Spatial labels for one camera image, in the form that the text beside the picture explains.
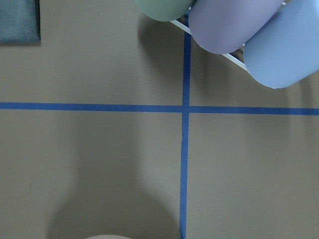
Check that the green cup on rack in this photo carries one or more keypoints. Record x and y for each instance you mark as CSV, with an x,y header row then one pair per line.
x,y
164,10

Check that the purple cup on rack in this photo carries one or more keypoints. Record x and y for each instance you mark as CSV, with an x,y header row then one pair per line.
x,y
229,25

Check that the pink bowl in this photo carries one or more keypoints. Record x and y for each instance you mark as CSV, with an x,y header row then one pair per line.
x,y
108,237

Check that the blue cup on rack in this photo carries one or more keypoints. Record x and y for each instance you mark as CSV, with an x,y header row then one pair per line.
x,y
286,49

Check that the folded grey cloth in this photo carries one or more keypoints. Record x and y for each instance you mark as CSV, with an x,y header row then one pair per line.
x,y
20,21

